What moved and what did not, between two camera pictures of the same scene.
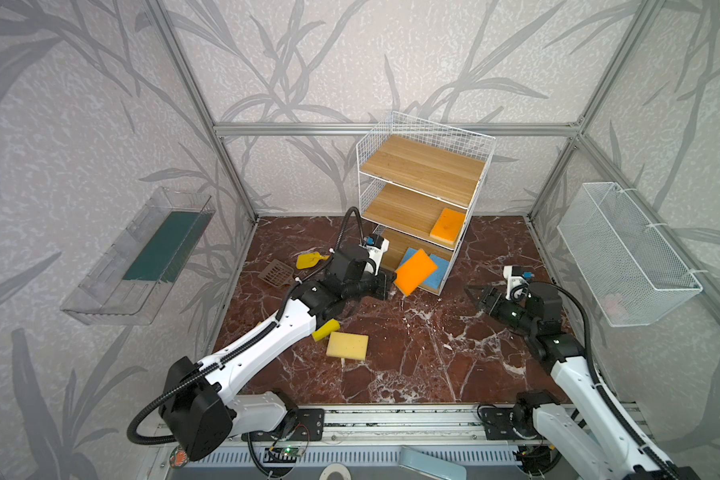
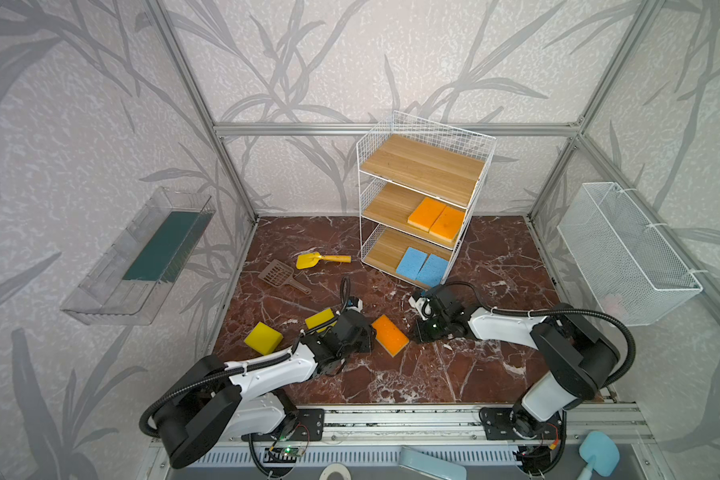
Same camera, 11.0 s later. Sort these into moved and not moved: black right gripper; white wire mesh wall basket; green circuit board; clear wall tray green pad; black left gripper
Moved: black right gripper; black left gripper
Not moved: green circuit board; white wire mesh wall basket; clear wall tray green pad
